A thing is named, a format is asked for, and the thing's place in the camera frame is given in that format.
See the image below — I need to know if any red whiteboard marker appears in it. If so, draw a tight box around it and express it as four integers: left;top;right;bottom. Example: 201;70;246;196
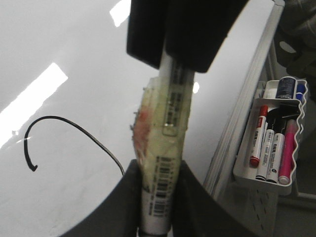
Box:
249;105;268;167

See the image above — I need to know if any white black marker left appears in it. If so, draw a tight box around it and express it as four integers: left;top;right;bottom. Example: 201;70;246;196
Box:
255;118;276;181

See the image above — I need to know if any white black whiteboard marker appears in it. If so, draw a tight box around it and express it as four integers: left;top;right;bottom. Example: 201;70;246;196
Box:
132;52;195;237

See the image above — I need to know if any white black marker right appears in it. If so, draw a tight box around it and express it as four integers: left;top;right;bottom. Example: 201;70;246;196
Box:
266;118;286;184

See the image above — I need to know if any dark blue ink bottle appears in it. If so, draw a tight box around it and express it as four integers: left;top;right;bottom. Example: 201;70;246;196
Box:
276;77;296;99

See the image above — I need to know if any pink marker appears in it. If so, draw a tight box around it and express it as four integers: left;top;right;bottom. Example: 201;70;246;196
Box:
278;119;298;185

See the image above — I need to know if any white wavy marker tray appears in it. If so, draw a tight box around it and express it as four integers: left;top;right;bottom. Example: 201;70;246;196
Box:
233;77;308;196

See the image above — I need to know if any grey aluminium whiteboard frame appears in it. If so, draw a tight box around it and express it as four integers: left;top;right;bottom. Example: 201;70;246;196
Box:
203;0;284;199

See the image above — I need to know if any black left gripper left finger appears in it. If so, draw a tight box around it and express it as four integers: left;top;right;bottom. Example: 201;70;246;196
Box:
62;159;141;237

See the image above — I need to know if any white whiteboard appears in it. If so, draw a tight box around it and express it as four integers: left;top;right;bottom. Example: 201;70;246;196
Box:
0;0;275;237

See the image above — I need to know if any blue marker cap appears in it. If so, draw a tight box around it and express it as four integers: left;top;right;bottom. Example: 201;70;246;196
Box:
295;84;305;102

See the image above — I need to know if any white pegboard panel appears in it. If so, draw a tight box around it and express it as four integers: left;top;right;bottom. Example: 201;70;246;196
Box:
217;183;278;237

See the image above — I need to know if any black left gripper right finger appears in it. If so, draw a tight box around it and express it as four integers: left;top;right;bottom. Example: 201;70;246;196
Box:
126;0;247;73

